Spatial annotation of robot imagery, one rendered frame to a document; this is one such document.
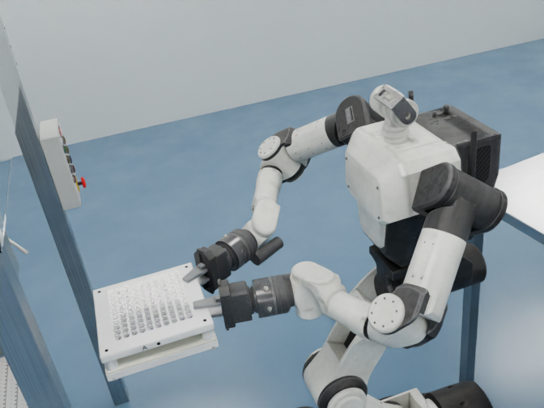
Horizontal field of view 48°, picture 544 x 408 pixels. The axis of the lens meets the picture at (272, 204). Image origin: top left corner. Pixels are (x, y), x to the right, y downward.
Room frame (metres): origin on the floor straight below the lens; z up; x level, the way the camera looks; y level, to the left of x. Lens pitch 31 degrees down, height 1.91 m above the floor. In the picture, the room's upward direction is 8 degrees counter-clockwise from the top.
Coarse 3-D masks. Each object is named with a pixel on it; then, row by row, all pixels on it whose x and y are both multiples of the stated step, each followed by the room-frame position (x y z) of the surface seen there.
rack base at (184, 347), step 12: (192, 336) 1.04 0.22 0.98; (156, 348) 1.01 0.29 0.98; (168, 348) 1.01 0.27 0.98; (180, 348) 1.00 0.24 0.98; (192, 348) 1.00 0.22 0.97; (204, 348) 1.01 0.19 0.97; (120, 360) 0.99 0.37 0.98; (132, 360) 0.99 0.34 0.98; (144, 360) 0.98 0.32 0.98; (156, 360) 0.99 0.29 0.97; (168, 360) 0.99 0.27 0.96; (108, 372) 0.96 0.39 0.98; (120, 372) 0.97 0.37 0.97; (132, 372) 0.97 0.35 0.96
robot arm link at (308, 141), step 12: (324, 120) 1.52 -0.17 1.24; (288, 132) 1.58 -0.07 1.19; (300, 132) 1.55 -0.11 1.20; (312, 132) 1.52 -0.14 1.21; (324, 132) 1.49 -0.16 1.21; (264, 144) 1.59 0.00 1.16; (276, 144) 1.55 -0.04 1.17; (288, 144) 1.55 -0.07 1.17; (300, 144) 1.53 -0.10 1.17; (312, 144) 1.51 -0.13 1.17; (324, 144) 1.50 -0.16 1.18; (264, 156) 1.55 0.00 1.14; (300, 156) 1.54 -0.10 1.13; (312, 156) 1.54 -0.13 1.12
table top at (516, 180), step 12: (540, 156) 1.77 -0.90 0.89; (504, 168) 1.73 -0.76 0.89; (516, 168) 1.72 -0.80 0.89; (528, 168) 1.71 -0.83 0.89; (540, 168) 1.69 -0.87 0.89; (504, 180) 1.66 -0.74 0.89; (516, 180) 1.65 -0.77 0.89; (528, 180) 1.64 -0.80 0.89; (540, 180) 1.63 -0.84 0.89; (504, 192) 1.59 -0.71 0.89; (516, 192) 1.58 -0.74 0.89; (528, 192) 1.57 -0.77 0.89; (540, 192) 1.56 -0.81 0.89; (516, 204) 1.51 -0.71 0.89; (528, 204) 1.50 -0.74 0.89; (540, 204) 1.49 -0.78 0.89; (504, 216) 1.48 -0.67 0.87; (516, 216) 1.45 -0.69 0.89; (528, 216) 1.44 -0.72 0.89; (540, 216) 1.43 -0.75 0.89; (516, 228) 1.44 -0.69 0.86; (528, 228) 1.40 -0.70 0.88; (540, 228) 1.38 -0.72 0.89; (540, 240) 1.36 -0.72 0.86
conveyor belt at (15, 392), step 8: (0, 360) 1.13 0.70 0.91; (0, 368) 1.10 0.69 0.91; (8, 368) 1.09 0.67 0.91; (0, 376) 1.07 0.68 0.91; (8, 376) 1.07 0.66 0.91; (0, 384) 1.05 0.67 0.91; (8, 384) 1.04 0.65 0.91; (16, 384) 1.04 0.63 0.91; (0, 392) 1.02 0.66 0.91; (8, 392) 1.02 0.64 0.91; (16, 392) 1.02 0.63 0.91; (0, 400) 1.00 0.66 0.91; (8, 400) 0.99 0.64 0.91; (16, 400) 0.99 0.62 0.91; (24, 400) 0.99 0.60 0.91
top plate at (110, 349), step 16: (160, 272) 1.23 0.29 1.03; (112, 288) 1.19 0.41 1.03; (160, 288) 1.16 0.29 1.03; (176, 288) 1.16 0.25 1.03; (192, 288) 1.15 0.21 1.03; (96, 304) 1.14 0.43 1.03; (192, 304) 1.09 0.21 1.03; (96, 320) 1.08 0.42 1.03; (128, 320) 1.07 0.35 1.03; (144, 320) 1.06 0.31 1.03; (160, 320) 1.05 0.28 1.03; (192, 320) 1.04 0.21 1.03; (208, 320) 1.03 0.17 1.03; (112, 336) 1.02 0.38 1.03; (144, 336) 1.01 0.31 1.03; (160, 336) 1.00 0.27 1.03; (176, 336) 1.00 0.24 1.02; (112, 352) 0.97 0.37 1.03; (128, 352) 0.97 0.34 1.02
